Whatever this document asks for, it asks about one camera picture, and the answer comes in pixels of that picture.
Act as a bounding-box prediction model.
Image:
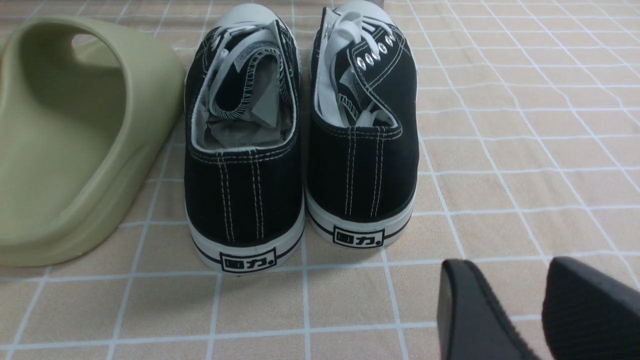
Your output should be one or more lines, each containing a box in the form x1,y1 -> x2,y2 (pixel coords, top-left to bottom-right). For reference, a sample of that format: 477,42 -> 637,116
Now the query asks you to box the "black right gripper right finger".
541,256 -> 640,360

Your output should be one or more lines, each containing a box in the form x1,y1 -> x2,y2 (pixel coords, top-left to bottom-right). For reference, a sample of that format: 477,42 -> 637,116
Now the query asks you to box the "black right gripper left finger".
436,259 -> 538,360

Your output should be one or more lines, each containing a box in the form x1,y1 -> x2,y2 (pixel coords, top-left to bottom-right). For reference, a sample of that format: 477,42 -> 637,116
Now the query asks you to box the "green slipper right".
0,16 -> 185,267

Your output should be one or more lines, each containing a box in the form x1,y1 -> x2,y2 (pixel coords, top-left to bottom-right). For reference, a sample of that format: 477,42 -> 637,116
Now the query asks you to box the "black canvas sneaker right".
305,0 -> 419,249

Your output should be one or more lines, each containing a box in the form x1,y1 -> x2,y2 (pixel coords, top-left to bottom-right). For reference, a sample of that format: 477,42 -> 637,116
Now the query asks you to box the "black canvas sneaker left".
183,3 -> 306,276

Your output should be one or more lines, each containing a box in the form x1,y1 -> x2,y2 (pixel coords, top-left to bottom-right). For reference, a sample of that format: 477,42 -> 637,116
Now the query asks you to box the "black canvas sneaker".
183,3 -> 306,276
305,0 -> 419,249

